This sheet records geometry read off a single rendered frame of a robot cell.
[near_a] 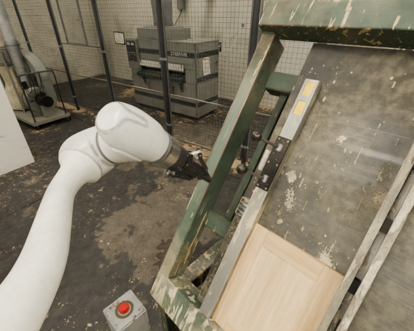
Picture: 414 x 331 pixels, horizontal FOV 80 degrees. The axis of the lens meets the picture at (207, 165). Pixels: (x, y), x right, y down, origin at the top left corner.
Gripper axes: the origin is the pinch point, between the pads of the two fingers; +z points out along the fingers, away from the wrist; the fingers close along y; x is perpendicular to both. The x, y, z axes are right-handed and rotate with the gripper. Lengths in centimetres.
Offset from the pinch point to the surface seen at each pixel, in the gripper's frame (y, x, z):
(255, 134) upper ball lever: -21.6, -2.9, 1.4
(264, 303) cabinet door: 7.3, 41.0, 24.1
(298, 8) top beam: -58, -35, -1
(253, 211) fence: -5.8, 13.8, 17.5
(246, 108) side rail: -23.9, -23.5, 13.2
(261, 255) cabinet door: 0.2, 27.2, 21.9
